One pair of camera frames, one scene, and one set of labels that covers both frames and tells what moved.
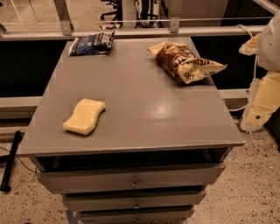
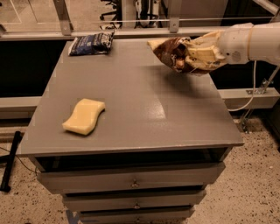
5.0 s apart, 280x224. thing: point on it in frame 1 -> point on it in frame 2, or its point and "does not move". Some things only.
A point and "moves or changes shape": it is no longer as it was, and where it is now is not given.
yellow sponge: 85,116 does not move
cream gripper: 269,48 -> 234,44
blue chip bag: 94,44 does not move
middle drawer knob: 136,206 does not move
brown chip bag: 178,61 moves or changes shape
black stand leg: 9,160 does not move
